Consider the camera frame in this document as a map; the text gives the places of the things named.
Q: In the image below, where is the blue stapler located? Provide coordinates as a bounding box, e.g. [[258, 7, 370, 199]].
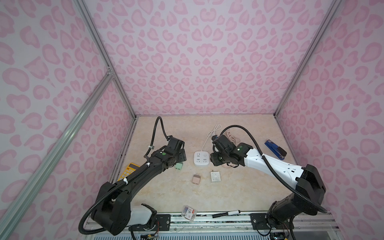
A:
[[265, 140, 287, 161]]

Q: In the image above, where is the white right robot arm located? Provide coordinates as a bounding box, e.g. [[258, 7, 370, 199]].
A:
[[210, 126, 328, 228]]

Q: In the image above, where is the white charger plug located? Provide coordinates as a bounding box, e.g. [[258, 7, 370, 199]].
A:
[[210, 171, 221, 183]]

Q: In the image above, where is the small clear plastic box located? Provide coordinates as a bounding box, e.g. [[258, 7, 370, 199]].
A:
[[181, 206, 197, 222]]

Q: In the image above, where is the white square power strip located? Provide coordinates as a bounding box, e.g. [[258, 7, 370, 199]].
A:
[[194, 151, 210, 167]]

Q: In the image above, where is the aluminium frame post left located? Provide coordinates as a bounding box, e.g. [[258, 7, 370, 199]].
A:
[[73, 0, 137, 120]]

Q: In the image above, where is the yellow calculator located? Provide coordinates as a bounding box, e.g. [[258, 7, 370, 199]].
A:
[[119, 163, 140, 181]]

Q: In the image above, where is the white power cord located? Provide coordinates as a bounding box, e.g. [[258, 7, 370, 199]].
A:
[[199, 123, 222, 153]]

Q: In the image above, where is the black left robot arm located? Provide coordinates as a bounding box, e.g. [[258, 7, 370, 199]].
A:
[[78, 135, 187, 236]]

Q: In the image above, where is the pink power cord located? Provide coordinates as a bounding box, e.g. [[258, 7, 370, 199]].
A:
[[224, 130, 241, 145]]

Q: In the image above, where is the aluminium diagonal frame bar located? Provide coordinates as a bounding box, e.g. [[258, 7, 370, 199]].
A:
[[1, 73, 114, 240]]

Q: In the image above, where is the black marker pen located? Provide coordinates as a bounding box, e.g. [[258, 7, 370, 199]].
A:
[[212, 210, 241, 218]]

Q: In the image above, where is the pink charger plug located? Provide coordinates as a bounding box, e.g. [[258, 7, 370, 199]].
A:
[[192, 175, 201, 185]]

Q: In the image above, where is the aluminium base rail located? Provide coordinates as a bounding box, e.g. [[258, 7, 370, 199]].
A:
[[91, 212, 344, 240]]

